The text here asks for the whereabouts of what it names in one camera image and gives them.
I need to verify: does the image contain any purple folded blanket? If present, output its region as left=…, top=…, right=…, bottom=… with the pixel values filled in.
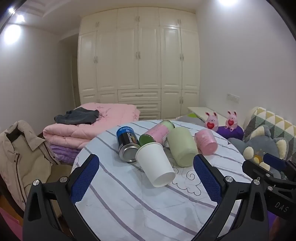
left=50, top=143, right=82, bottom=164

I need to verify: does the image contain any pink bunny plush toy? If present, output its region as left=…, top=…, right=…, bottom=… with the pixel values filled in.
left=225, top=110, right=238, bottom=130
left=204, top=111, right=219, bottom=130

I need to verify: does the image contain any blue metal can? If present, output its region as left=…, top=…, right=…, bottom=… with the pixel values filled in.
left=116, top=126, right=140, bottom=163

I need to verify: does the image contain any cream wardrobe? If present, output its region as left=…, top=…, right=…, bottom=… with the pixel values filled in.
left=77, top=7, right=201, bottom=120

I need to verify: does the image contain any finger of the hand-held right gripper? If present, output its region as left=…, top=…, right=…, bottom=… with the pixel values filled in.
left=242, top=160, right=281, bottom=186
left=262, top=153, right=296, bottom=181

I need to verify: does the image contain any beige jacket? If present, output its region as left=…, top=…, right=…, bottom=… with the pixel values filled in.
left=0, top=120, right=62, bottom=211

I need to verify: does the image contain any pink cup with green lid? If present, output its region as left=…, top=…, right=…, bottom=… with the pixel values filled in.
left=139, top=120, right=175, bottom=148

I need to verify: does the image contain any pale green cup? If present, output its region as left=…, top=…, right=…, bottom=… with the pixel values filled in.
left=167, top=126, right=199, bottom=168

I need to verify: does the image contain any purple cushion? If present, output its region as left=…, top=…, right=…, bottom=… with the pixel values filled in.
left=216, top=126, right=244, bottom=140

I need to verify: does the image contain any round table, striped cloth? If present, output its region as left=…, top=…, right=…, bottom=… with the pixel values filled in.
left=72, top=119, right=255, bottom=241

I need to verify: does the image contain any pink printed cup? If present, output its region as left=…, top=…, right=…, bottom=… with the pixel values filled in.
left=194, top=129, right=218, bottom=155

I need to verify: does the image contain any pink folded quilt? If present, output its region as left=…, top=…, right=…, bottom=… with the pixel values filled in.
left=43, top=103, right=141, bottom=149

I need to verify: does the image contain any grey garment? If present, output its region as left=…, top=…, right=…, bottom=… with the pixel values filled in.
left=54, top=109, right=100, bottom=125

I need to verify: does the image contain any grey plush toy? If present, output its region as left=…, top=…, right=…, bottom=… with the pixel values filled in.
left=228, top=125, right=296, bottom=180

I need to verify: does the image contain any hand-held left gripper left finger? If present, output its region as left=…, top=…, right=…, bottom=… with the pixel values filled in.
left=22, top=153, right=100, bottom=241

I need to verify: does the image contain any white paper cup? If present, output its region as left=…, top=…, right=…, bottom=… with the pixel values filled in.
left=135, top=142, right=176, bottom=188

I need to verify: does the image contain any triangle patterned pillow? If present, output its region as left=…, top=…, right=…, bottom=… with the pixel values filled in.
left=244, top=107, right=296, bottom=142

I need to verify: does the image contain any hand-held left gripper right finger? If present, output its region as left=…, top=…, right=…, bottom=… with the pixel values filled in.
left=193, top=153, right=270, bottom=241

